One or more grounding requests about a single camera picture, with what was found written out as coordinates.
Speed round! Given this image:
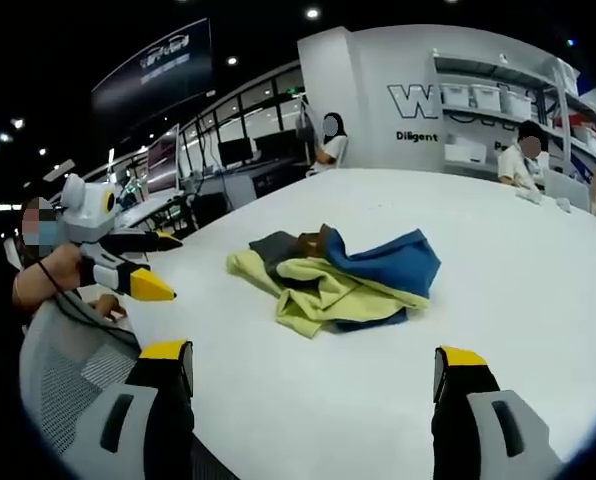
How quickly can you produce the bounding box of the person's left hand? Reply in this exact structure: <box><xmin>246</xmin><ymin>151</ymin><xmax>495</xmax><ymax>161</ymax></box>
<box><xmin>37</xmin><ymin>244</ymin><xmax>84</xmax><ymax>294</ymax></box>

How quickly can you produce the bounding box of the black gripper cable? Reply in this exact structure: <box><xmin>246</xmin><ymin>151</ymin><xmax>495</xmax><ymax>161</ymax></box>
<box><xmin>51</xmin><ymin>290</ymin><xmax>140</xmax><ymax>347</ymax></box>

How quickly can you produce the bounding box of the white cloth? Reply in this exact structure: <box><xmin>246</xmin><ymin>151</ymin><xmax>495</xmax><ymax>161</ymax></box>
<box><xmin>514</xmin><ymin>186</ymin><xmax>545</xmax><ymax>205</ymax></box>

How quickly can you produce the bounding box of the grey laptop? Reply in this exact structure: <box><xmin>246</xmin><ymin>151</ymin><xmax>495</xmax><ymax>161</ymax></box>
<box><xmin>542</xmin><ymin>167</ymin><xmax>592</xmax><ymax>212</ymax></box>

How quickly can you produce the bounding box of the black monitor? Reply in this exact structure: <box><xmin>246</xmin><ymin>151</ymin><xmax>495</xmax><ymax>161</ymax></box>
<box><xmin>217</xmin><ymin>136</ymin><xmax>256</xmax><ymax>167</ymax></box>

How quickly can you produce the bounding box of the white shelf with storage bins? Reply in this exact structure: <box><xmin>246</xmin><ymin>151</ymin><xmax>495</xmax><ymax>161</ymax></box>
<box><xmin>431</xmin><ymin>47</ymin><xmax>596</xmax><ymax>174</ymax></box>

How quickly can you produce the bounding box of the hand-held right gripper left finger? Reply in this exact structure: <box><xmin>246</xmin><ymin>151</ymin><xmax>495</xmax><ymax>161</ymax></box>
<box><xmin>60</xmin><ymin>339</ymin><xmax>196</xmax><ymax>480</ymax></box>

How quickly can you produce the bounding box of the grey office desk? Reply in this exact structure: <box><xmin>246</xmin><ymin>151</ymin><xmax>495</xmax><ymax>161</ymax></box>
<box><xmin>197</xmin><ymin>158</ymin><xmax>310</xmax><ymax>214</ymax></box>

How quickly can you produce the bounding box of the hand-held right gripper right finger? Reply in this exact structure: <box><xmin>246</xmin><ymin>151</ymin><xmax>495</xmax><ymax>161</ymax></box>
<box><xmin>431</xmin><ymin>345</ymin><xmax>565</xmax><ymax>480</ymax></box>

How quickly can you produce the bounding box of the dark hanging banner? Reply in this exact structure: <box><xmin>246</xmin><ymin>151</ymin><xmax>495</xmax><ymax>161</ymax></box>
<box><xmin>89</xmin><ymin>18</ymin><xmax>215</xmax><ymax>129</ymax></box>

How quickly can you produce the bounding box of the yellow and blue garment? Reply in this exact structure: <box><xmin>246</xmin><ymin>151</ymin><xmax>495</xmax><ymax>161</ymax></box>
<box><xmin>225</xmin><ymin>224</ymin><xmax>442</xmax><ymax>341</ymax></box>

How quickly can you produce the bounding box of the black wrist band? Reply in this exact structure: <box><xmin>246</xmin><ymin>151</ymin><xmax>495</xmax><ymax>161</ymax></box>
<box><xmin>37</xmin><ymin>259</ymin><xmax>63</xmax><ymax>292</ymax></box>

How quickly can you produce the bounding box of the grey mesh chair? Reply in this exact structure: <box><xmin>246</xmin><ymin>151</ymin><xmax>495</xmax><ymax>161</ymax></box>
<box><xmin>19</xmin><ymin>298</ymin><xmax>145</xmax><ymax>455</ymax></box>

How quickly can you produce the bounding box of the white-framed monitor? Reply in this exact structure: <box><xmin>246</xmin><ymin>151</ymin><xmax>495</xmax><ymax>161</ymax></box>
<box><xmin>144</xmin><ymin>123</ymin><xmax>182</xmax><ymax>197</ymax></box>

